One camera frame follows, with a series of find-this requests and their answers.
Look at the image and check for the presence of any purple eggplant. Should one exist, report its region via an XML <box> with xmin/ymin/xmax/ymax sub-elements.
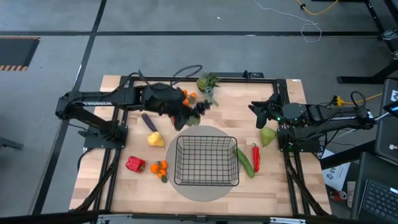
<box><xmin>141</xmin><ymin>113</ymin><xmax>159</xmax><ymax>133</ymax></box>

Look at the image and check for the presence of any green succulent plant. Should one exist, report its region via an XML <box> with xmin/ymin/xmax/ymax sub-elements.
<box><xmin>195</xmin><ymin>72</ymin><xmax>221</xmax><ymax>107</ymax></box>

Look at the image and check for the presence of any yellow floor cable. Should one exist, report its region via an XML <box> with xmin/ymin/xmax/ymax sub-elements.
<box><xmin>295</xmin><ymin>0</ymin><xmax>340</xmax><ymax>16</ymax></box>

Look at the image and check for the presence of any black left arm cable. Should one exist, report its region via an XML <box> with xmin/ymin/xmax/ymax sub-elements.
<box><xmin>169</xmin><ymin>64</ymin><xmax>203</xmax><ymax>87</ymax></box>

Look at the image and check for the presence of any green cucumber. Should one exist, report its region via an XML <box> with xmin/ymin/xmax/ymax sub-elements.
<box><xmin>233</xmin><ymin>147</ymin><xmax>256</xmax><ymax>179</ymax></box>

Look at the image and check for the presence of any red drink can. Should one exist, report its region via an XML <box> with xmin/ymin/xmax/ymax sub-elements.
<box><xmin>329</xmin><ymin>190</ymin><xmax>348</xmax><ymax>202</ymax></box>

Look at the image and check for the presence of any black hazard-striped floor mat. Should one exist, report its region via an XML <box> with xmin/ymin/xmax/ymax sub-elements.
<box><xmin>0</xmin><ymin>35</ymin><xmax>42</xmax><ymax>72</ymax></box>

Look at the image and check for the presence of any round grey mat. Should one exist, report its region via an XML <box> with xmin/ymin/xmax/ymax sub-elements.
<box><xmin>165</xmin><ymin>125</ymin><xmax>242</xmax><ymax>202</ymax></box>

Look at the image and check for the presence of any red bell pepper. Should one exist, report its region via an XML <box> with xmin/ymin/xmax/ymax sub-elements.
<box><xmin>125</xmin><ymin>156</ymin><xmax>147</xmax><ymax>174</ymax></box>

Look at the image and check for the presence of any black desk leg frame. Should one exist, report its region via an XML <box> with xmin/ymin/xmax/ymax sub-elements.
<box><xmin>337</xmin><ymin>0</ymin><xmax>398</xmax><ymax>85</ymax></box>

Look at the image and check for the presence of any grey furniture foot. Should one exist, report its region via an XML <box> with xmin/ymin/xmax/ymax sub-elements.
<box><xmin>0</xmin><ymin>136</ymin><xmax>24</xmax><ymax>150</ymax></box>

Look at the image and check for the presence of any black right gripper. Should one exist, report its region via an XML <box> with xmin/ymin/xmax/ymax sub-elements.
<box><xmin>248</xmin><ymin>92</ymin><xmax>285</xmax><ymax>129</ymax></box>

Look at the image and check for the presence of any green pear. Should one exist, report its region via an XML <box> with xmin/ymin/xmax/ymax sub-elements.
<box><xmin>259</xmin><ymin>126</ymin><xmax>277</xmax><ymax>147</ymax></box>

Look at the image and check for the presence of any black phone with lit screen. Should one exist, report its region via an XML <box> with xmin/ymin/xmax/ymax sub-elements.
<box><xmin>382</xmin><ymin>100</ymin><xmax>398</xmax><ymax>118</ymax></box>

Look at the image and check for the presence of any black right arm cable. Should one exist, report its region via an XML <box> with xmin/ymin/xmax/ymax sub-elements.
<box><xmin>350</xmin><ymin>90</ymin><xmax>369</xmax><ymax>110</ymax></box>

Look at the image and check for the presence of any black wire basket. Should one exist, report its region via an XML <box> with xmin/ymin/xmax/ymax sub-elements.
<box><xmin>174</xmin><ymin>135</ymin><xmax>240</xmax><ymax>187</ymax></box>

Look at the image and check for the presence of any white printed paper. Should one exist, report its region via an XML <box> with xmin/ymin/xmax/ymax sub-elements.
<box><xmin>321</xmin><ymin>149</ymin><xmax>351</xmax><ymax>192</ymax></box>

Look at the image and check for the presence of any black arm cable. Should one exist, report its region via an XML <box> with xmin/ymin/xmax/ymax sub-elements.
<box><xmin>169</xmin><ymin>64</ymin><xmax>203</xmax><ymax>87</ymax></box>
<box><xmin>350</xmin><ymin>90</ymin><xmax>369</xmax><ymax>110</ymax></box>

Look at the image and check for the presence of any dark purple grape bunch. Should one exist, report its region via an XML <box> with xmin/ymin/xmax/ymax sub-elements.
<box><xmin>194</xmin><ymin>101</ymin><xmax>213</xmax><ymax>118</ymax></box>

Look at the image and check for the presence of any black bar with silver brackets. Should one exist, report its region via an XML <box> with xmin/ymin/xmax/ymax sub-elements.
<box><xmin>0</xmin><ymin>210</ymin><xmax>398</xmax><ymax>224</ymax></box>

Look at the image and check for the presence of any black aluminium table frame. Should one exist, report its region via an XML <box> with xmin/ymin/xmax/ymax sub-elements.
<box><xmin>70</xmin><ymin>70</ymin><xmax>332</xmax><ymax>218</ymax></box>

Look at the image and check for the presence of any yellow pear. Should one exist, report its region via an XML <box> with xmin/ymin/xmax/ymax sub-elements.
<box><xmin>147</xmin><ymin>131</ymin><xmax>165</xmax><ymax>149</ymax></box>

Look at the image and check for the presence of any dark laptop with stickers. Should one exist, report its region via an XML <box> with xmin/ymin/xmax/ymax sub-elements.
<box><xmin>374</xmin><ymin>78</ymin><xmax>398</xmax><ymax>166</ymax></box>

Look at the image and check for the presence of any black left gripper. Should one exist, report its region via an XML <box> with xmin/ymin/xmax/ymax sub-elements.
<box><xmin>145</xmin><ymin>82</ymin><xmax>202</xmax><ymax>131</ymax></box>

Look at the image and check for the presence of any black laptop keyboard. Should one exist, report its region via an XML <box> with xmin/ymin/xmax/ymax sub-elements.
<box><xmin>350</xmin><ymin>152</ymin><xmax>398</xmax><ymax>224</ymax></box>

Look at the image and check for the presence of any red chili pepper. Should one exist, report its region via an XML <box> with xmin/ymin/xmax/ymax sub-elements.
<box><xmin>252</xmin><ymin>142</ymin><xmax>261</xmax><ymax>174</ymax></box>

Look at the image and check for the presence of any white floor cable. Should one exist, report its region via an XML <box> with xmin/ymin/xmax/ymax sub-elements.
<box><xmin>253</xmin><ymin>0</ymin><xmax>323</xmax><ymax>44</ymax></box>

